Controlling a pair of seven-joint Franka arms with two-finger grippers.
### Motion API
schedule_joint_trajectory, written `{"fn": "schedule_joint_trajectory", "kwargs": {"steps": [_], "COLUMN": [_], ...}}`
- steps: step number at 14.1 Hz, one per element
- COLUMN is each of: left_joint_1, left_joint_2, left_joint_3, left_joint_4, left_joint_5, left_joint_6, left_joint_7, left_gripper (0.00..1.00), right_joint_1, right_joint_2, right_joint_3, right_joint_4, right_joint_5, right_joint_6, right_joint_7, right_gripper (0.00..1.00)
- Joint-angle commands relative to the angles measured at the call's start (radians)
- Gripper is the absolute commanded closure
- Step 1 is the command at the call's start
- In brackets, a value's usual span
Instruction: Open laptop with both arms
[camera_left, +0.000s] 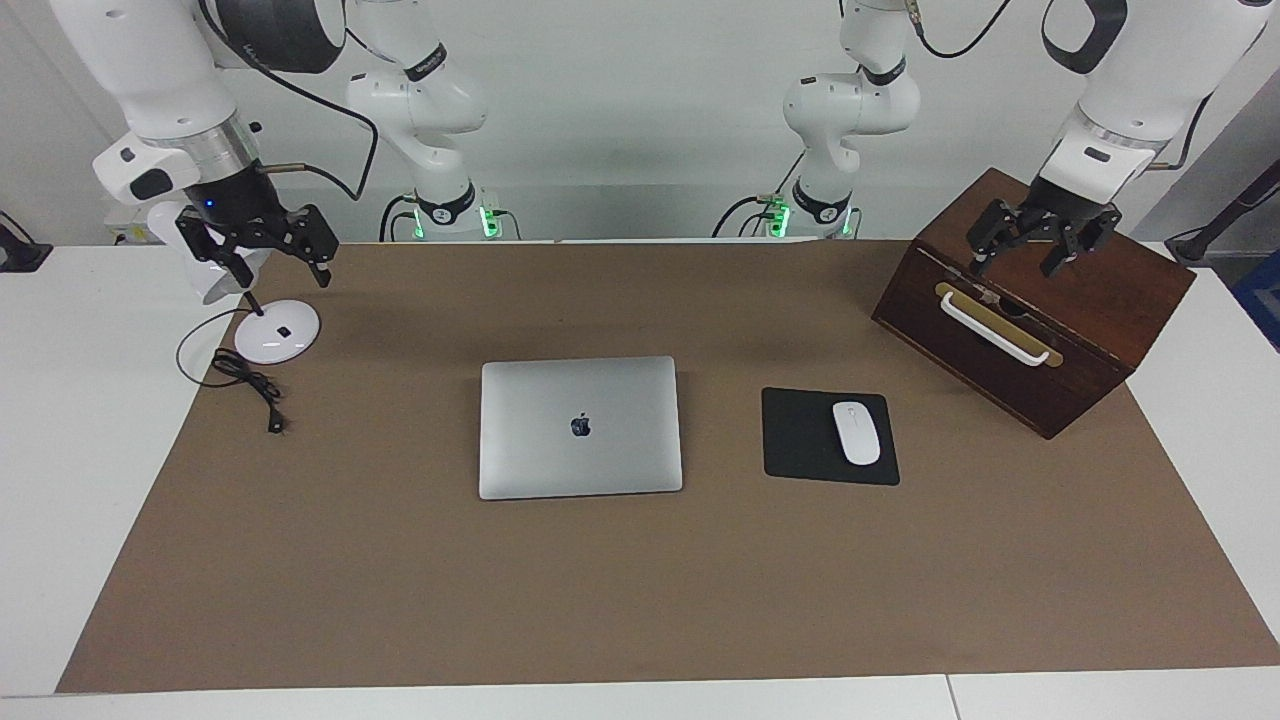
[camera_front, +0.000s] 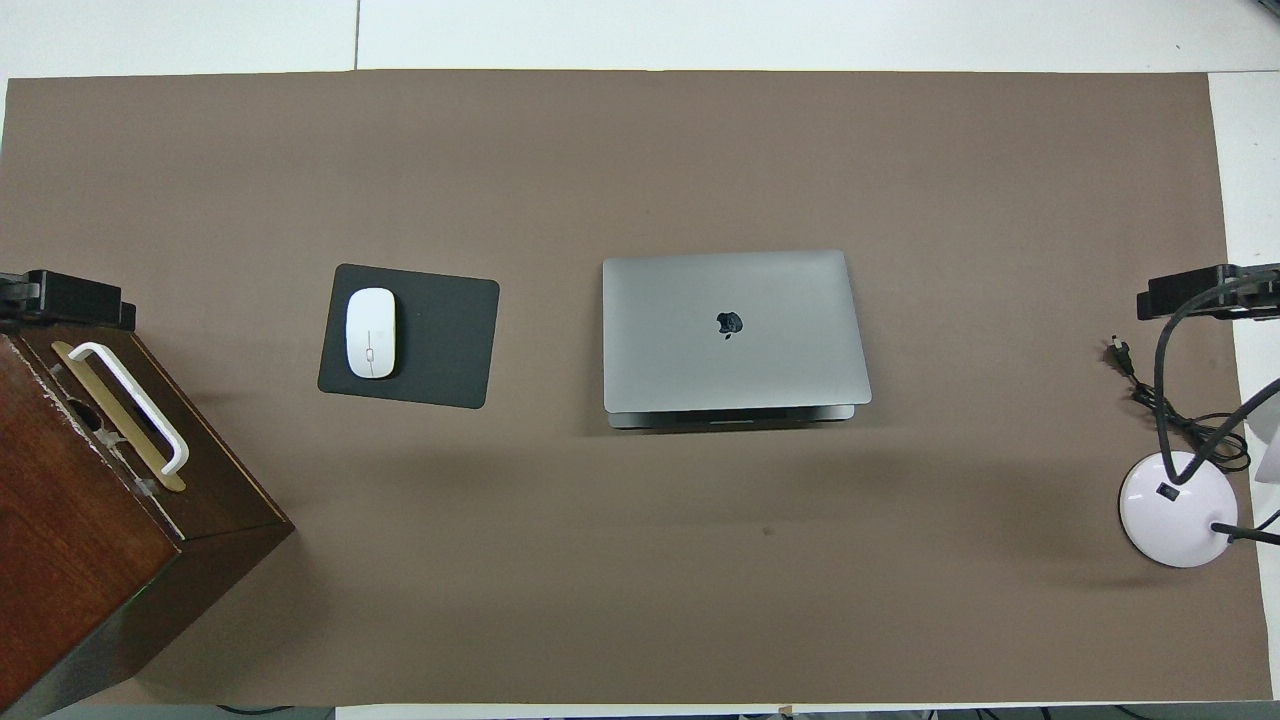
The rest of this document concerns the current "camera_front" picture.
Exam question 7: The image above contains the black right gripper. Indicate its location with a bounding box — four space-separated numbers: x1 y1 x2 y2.
1137 264 1233 320

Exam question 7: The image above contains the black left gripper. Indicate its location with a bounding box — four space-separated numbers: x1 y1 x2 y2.
28 270 137 331

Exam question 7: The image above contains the grey Apple laptop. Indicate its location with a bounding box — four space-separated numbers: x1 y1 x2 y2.
602 250 873 431

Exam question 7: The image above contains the white desk lamp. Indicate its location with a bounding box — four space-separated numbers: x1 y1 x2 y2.
1118 400 1280 569

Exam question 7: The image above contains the dark brown wooden box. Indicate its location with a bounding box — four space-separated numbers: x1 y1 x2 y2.
0 318 296 719

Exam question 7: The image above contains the white computer mouse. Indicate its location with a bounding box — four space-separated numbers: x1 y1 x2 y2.
345 287 398 380

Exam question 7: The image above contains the black mouse pad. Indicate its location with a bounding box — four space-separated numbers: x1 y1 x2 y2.
317 263 501 410

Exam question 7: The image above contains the brown table mat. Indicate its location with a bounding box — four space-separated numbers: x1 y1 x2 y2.
0 70 1273 706

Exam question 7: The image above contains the black lamp power cable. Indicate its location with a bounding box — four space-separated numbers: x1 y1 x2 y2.
1108 337 1253 473

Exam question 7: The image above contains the white box handle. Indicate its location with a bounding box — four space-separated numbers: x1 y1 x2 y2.
67 341 191 476

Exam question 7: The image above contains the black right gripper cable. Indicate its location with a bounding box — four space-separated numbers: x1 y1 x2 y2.
1155 270 1280 486

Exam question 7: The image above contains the brass box handle plate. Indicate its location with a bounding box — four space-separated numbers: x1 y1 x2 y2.
50 341 188 493

